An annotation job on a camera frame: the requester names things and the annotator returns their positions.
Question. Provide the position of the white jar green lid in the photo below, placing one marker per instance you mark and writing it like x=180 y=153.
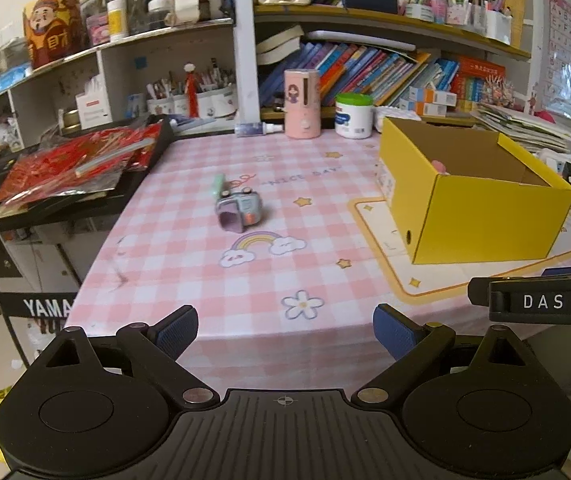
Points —
x=353 y=120

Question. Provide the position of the group of white pen cups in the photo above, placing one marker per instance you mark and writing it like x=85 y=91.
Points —
x=205 y=100

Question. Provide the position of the round metal tin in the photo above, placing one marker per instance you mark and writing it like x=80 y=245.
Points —
x=71 y=122

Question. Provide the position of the blue tissue pack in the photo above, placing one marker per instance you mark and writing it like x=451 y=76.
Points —
x=10 y=80

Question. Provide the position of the pink white bottle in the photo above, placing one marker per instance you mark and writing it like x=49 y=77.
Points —
x=438 y=0

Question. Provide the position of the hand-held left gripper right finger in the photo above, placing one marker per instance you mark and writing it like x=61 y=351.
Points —
x=394 y=332

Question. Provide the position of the white orange small box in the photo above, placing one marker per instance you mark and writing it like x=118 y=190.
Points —
x=435 y=96
x=425 y=108

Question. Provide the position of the wall poster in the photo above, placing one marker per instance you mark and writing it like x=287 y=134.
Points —
x=570 y=50

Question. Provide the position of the orange fortune figure box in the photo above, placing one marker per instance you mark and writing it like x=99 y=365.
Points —
x=53 y=30

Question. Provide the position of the row of colourful books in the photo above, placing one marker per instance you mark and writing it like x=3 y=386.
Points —
x=365 y=72

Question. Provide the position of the cartoon desk mat yellow border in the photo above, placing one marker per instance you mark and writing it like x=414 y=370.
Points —
x=380 y=240

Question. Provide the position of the white bottle yellow label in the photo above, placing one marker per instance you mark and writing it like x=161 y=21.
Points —
x=117 y=20

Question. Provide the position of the orange boxed book set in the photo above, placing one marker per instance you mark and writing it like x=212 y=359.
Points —
x=480 y=80

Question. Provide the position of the white shelf unit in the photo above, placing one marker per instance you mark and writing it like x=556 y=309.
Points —
x=243 y=60

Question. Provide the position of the yellow cardboard box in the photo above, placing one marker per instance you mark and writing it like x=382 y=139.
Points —
x=490 y=220

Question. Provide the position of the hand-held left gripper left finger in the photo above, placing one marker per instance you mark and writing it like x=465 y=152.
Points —
x=179 y=331

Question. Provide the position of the white quilted pouch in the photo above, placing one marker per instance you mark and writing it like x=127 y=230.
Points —
x=383 y=117

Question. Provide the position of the dark rectangular electronic device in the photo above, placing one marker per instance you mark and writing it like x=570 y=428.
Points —
x=370 y=1

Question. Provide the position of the pink plush paw toy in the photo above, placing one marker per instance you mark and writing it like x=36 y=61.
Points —
x=439 y=166

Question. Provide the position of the black electronic keyboard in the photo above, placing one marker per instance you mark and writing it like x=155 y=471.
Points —
x=65 y=205

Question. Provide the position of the red decorations in plastic pack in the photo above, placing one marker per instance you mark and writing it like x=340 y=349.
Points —
x=80 y=160

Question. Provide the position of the white box red label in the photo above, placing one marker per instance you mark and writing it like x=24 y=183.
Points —
x=93 y=110

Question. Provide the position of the pink checked tablecloth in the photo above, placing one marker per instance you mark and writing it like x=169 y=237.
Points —
x=190 y=260

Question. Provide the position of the pink cylindrical humidifier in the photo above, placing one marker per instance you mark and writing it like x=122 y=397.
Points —
x=303 y=105

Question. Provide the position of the red dress doll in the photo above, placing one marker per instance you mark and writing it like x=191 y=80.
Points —
x=191 y=90

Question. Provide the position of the grey rolled sheet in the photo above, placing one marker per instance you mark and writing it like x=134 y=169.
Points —
x=360 y=40

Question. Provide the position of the stack of paper booklets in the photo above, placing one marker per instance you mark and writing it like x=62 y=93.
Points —
x=520 y=127

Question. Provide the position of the small clear spray bottle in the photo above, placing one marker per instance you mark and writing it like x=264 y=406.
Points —
x=255 y=130

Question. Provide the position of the stack of white books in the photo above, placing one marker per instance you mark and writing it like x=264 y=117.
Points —
x=278 y=45

